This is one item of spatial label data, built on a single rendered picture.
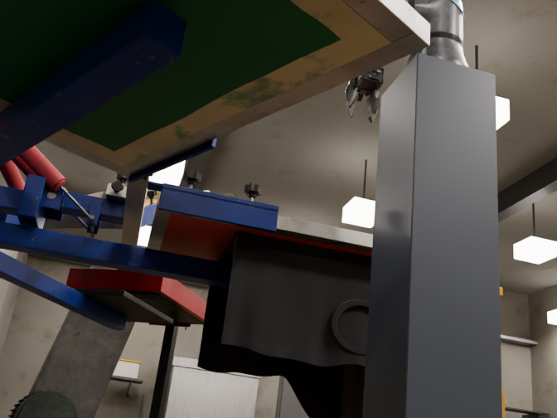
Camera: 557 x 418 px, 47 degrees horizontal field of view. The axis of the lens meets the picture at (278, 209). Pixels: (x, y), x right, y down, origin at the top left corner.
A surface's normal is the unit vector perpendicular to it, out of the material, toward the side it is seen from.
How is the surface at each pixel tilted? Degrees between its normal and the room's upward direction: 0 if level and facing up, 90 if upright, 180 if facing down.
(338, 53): 180
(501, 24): 180
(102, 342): 90
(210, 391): 90
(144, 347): 90
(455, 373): 90
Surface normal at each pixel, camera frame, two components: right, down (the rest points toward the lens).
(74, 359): 0.44, -0.29
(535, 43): -0.11, 0.92
